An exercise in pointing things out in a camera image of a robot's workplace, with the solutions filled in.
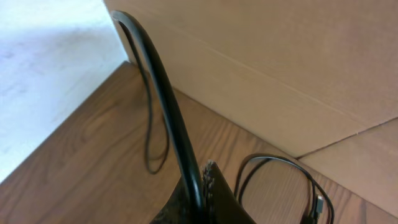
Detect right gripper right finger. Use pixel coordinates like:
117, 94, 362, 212
203, 160, 255, 224

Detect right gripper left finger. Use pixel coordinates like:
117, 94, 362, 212
150, 178, 193, 224

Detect black USB cable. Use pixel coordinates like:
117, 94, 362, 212
233, 154, 335, 224
110, 9, 206, 215

